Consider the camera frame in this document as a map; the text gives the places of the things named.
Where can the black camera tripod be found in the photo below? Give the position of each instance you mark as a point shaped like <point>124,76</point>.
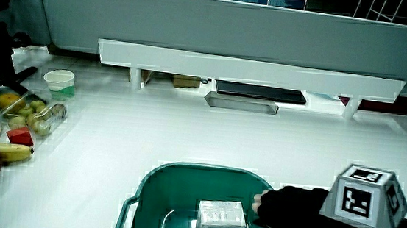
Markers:
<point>2,52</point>

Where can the clear plastic fruit box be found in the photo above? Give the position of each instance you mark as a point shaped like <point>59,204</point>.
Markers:
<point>46,113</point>

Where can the white and green paper cup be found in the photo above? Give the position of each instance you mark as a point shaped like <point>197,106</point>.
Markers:
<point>60,83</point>

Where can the brown kiwi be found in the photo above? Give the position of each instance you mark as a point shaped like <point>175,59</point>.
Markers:
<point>59,110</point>

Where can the white desk shelf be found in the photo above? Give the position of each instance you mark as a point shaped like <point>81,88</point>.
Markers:
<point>251,72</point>

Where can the black keyboard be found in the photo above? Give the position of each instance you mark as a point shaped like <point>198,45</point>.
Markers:
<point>261,92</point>

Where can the green plastic basket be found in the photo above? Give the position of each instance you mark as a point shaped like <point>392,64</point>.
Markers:
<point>182,186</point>

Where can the orange fruit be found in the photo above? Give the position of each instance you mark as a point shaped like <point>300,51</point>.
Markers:
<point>8,100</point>

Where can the dark red flat object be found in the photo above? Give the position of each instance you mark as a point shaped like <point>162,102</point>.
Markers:
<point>378,104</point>

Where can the white milk carton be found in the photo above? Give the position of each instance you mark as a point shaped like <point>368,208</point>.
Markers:
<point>220,222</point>

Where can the green round fruit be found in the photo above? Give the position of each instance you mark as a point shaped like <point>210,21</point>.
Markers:
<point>42,128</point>
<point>17,122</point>
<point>25,111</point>
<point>36,105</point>

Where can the brown cardboard box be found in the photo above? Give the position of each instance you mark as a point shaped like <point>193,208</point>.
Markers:
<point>186,81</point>

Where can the wide grey partition panel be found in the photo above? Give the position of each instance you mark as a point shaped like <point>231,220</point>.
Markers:
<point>233,28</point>

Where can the person's right hand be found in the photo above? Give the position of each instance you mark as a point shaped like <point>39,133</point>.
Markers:
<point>291,206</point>

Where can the metal tray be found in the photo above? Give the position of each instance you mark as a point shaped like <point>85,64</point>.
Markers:
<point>241,103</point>

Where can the red block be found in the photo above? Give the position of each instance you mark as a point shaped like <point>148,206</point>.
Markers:
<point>20,137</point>

